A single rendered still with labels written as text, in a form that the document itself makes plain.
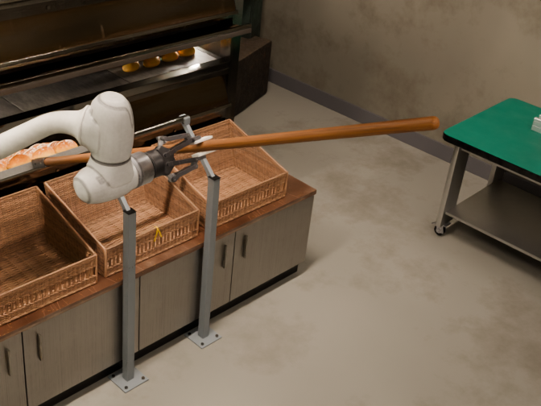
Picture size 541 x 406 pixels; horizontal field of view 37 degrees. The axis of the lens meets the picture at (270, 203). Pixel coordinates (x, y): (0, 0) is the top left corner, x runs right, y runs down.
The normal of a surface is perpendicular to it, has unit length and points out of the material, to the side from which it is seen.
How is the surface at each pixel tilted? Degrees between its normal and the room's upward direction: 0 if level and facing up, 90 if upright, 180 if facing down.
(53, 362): 90
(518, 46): 90
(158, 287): 90
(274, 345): 0
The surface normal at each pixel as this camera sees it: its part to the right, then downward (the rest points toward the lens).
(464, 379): 0.10, -0.85
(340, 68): -0.67, 0.33
